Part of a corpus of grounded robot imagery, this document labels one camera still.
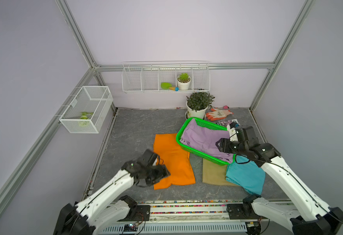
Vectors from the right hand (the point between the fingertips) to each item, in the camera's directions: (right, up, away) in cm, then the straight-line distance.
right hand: (220, 143), depth 76 cm
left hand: (-29, -18, 0) cm, 34 cm away
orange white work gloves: (+8, +17, +40) cm, 44 cm away
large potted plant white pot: (-9, +23, +23) cm, 34 cm away
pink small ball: (+19, +24, +48) cm, 56 cm away
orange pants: (-23, -12, +17) cm, 31 cm away
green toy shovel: (-30, +35, +23) cm, 51 cm away
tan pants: (-1, -19, +9) cm, 21 cm away
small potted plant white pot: (-19, +37, +15) cm, 44 cm away
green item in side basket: (-70, +11, -2) cm, 71 cm away
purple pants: (-3, 0, +20) cm, 21 cm away
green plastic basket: (-3, +10, +25) cm, 27 cm away
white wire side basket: (-73, +17, +6) cm, 75 cm away
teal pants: (+17, -18, +5) cm, 25 cm away
